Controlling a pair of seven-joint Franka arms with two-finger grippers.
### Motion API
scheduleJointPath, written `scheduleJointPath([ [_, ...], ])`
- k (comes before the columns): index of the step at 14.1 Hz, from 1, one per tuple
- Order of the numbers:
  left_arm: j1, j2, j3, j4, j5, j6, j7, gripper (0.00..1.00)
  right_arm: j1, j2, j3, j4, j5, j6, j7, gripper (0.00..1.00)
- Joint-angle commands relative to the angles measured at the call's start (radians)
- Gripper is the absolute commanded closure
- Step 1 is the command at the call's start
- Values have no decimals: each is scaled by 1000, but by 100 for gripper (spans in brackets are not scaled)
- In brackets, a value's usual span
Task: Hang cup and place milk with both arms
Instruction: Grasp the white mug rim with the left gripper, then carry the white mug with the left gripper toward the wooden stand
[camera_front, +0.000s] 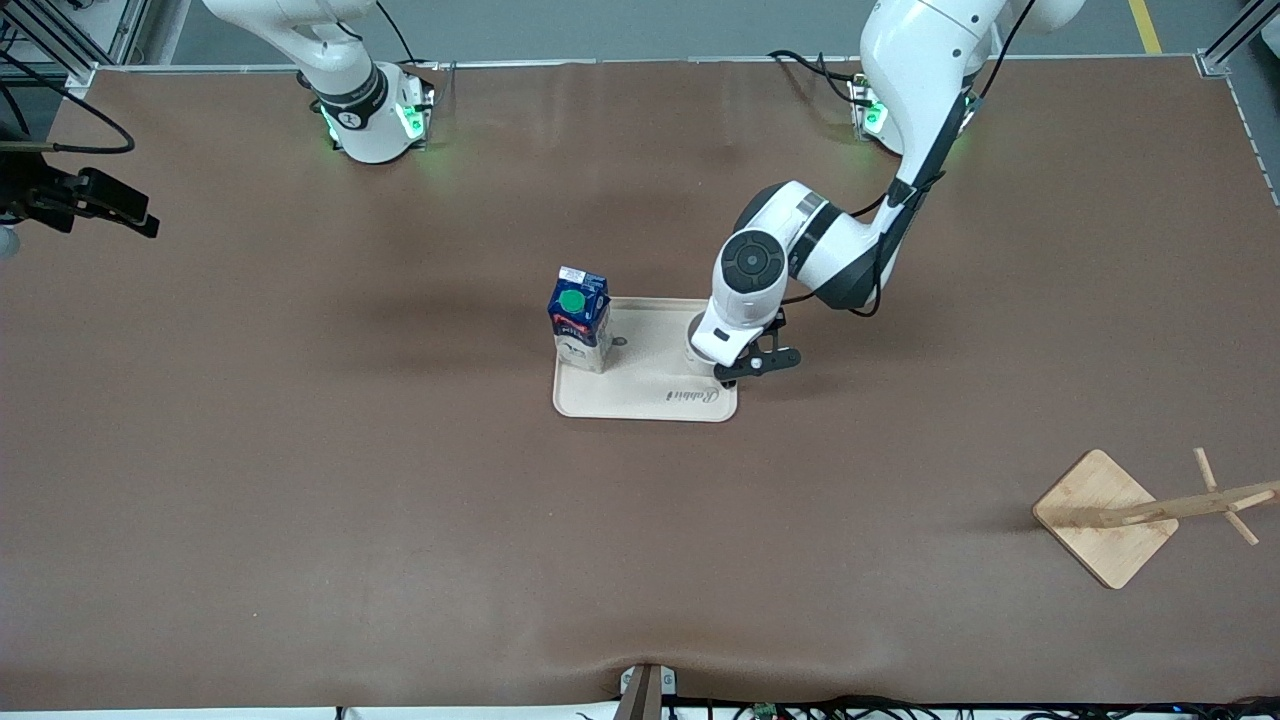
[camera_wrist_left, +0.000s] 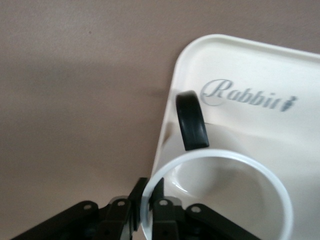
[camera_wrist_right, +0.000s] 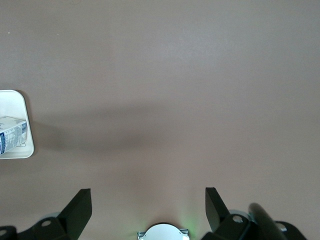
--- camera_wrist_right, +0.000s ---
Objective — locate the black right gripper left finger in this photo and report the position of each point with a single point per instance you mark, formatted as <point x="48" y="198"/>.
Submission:
<point x="75" y="217"/>

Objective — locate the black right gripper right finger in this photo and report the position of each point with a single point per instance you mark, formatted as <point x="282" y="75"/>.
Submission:
<point x="217" y="220"/>

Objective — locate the blue white milk carton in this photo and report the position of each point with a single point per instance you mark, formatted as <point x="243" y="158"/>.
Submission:
<point x="11" y="135"/>

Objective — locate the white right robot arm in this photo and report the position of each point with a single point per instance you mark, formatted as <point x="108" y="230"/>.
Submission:
<point x="162" y="233"/>

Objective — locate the cream plastic tray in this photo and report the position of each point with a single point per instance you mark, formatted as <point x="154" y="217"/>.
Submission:
<point x="15" y="105"/>

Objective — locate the brown table mat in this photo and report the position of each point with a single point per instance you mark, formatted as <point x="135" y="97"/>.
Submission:
<point x="160" y="75"/>

